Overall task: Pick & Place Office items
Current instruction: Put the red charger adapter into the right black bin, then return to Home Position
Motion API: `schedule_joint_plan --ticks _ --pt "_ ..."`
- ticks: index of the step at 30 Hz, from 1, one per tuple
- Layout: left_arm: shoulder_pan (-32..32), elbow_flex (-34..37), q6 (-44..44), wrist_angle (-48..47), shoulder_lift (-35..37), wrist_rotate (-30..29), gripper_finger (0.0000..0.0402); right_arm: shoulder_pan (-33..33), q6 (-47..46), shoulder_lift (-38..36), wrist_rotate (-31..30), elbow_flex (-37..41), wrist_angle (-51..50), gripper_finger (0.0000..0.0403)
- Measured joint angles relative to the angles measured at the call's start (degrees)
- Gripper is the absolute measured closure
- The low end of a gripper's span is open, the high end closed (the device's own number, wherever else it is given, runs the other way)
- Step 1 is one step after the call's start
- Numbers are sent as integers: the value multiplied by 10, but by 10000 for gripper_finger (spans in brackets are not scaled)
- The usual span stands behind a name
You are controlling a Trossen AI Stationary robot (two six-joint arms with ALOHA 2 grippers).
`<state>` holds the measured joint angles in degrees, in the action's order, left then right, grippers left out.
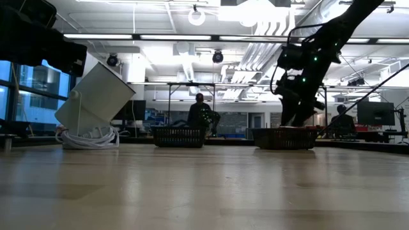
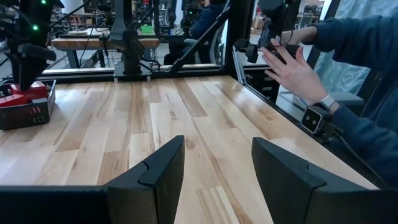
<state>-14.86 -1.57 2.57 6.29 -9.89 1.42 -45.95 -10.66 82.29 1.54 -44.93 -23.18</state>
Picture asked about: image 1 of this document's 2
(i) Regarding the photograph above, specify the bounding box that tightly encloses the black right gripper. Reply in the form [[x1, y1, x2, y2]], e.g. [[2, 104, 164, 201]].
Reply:
[[274, 68, 325, 128]]

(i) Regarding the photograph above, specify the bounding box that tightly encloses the black mesh basket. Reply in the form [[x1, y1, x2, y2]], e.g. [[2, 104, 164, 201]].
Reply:
[[150, 125, 207, 149], [252, 126, 319, 150]]

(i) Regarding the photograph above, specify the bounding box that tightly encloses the person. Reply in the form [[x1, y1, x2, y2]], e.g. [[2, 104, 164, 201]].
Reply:
[[187, 92, 221, 137], [330, 103, 358, 139]]

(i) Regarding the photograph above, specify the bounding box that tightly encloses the dark computer monitor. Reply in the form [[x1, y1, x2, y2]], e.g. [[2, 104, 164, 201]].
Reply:
[[357, 101, 396, 127], [113, 100, 147, 122]]

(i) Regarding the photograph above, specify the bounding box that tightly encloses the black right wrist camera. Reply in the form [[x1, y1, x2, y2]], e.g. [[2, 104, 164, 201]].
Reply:
[[277, 43, 309, 70]]

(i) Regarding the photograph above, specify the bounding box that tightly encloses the coiled white cable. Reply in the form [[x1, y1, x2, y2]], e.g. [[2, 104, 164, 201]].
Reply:
[[56, 126, 121, 150]]

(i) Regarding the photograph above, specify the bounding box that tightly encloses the black tall table frame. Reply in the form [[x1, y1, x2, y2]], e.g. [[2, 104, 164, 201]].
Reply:
[[166, 82, 217, 127]]

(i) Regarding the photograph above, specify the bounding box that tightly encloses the white hanging ring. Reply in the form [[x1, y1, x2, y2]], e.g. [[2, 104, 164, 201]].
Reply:
[[187, 8, 206, 26]]

